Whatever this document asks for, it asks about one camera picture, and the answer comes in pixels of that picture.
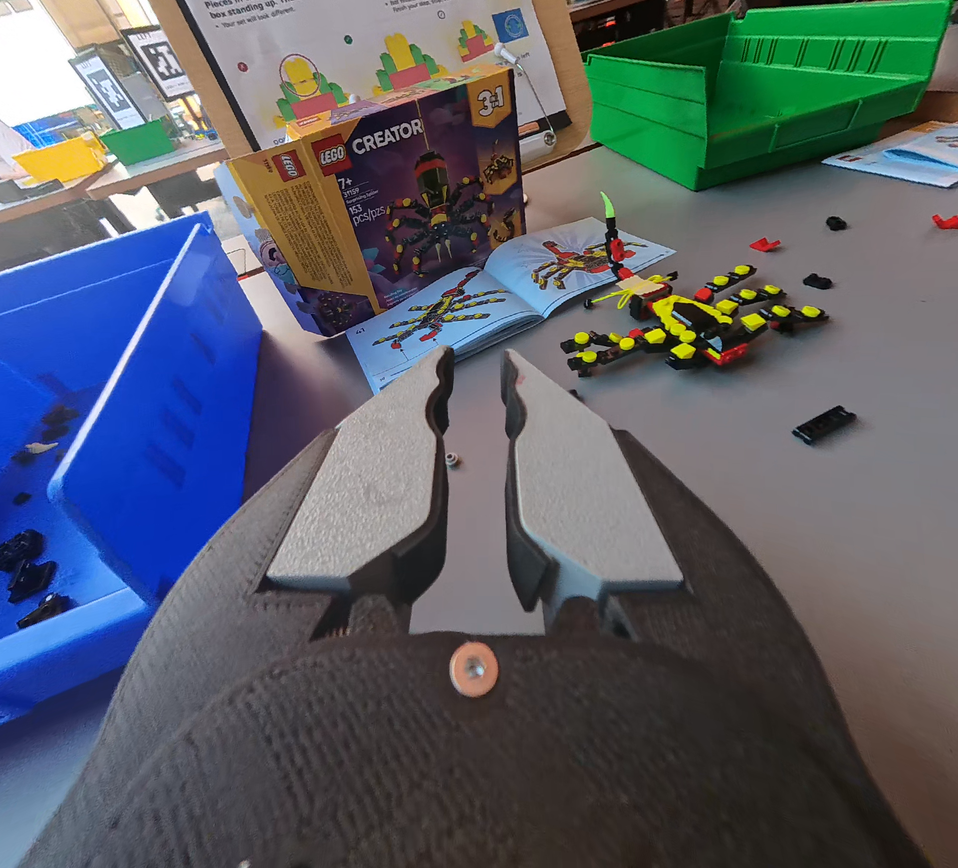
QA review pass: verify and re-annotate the framed marker sign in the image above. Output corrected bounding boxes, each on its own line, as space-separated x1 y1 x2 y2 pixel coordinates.
121 25 194 101
69 46 147 130

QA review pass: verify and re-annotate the lego set cardboard box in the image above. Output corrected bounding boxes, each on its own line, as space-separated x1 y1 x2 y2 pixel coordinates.
215 65 527 339

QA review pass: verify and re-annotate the open lego instruction booklet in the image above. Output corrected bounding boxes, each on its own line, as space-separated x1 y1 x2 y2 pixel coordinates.
346 217 676 393

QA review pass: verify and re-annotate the pile of black lego pieces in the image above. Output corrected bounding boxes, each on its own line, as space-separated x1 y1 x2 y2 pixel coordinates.
0 400 83 629

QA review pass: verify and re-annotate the black lego plate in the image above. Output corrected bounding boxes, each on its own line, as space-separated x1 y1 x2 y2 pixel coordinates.
792 405 858 445

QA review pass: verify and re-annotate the yellow plastic bin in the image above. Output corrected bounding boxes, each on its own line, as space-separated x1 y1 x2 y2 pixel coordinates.
11 132 109 184

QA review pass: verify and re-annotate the yellow string with tape tag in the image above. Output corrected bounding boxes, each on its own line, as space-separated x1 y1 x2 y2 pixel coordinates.
586 274 678 311

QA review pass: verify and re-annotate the blue plastic bin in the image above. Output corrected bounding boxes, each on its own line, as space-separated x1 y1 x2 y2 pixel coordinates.
0 211 263 727

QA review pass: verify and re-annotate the small green plastic bin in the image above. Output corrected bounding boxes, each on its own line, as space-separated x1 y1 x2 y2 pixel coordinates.
99 118 177 167

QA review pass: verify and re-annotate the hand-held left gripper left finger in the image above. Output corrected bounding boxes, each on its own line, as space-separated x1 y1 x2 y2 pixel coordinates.
263 345 456 614

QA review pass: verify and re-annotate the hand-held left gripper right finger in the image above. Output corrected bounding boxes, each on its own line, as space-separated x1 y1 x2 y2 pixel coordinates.
500 348 686 614

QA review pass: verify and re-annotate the metal wire clip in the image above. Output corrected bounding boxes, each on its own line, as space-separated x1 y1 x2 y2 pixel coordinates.
494 43 558 149

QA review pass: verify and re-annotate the closed lego instruction booklet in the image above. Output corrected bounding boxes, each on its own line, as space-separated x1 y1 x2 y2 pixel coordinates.
822 121 958 189

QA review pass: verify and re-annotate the black yellow lego scorpion model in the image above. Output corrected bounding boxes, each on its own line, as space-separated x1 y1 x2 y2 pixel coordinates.
561 190 830 378

